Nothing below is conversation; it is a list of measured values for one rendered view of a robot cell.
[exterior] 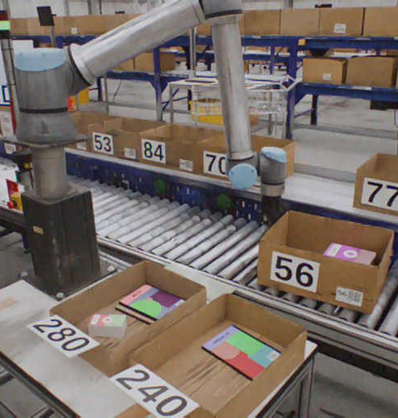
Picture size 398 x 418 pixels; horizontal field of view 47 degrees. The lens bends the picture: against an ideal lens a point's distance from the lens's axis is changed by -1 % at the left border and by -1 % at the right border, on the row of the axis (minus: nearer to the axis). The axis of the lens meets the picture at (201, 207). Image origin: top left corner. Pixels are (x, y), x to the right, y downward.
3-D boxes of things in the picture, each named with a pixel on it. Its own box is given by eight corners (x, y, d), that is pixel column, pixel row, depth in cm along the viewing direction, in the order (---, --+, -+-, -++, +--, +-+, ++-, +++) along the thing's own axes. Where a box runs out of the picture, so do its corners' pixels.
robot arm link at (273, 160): (258, 145, 168) (285, 144, 168) (257, 177, 173) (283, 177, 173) (260, 152, 160) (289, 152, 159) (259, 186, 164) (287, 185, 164)
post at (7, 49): (24, 229, 225) (-9, 39, 191) (33, 225, 228) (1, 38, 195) (40, 235, 218) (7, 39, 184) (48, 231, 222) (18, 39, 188)
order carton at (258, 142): (196, 175, 229) (196, 143, 222) (227, 162, 251) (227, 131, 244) (267, 190, 208) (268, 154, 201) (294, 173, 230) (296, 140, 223)
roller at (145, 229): (112, 250, 196) (110, 239, 194) (184, 210, 235) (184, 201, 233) (120, 253, 193) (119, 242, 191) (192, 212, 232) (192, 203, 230)
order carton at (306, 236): (256, 283, 160) (257, 240, 153) (285, 249, 183) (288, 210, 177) (372, 315, 141) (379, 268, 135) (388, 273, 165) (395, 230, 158)
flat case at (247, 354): (254, 384, 115) (254, 380, 114) (201, 349, 127) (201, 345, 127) (285, 357, 124) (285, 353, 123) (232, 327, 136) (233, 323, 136)
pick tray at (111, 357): (51, 337, 134) (46, 309, 130) (146, 283, 161) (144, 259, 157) (114, 383, 117) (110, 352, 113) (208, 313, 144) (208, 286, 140)
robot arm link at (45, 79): (10, 108, 138) (3, 47, 132) (32, 102, 154) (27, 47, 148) (59, 109, 137) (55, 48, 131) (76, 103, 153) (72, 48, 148)
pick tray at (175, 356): (130, 387, 115) (126, 356, 111) (225, 317, 141) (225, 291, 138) (214, 451, 98) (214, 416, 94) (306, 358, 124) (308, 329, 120)
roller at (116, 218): (81, 238, 206) (80, 229, 204) (156, 202, 245) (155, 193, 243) (89, 242, 203) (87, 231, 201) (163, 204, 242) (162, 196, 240)
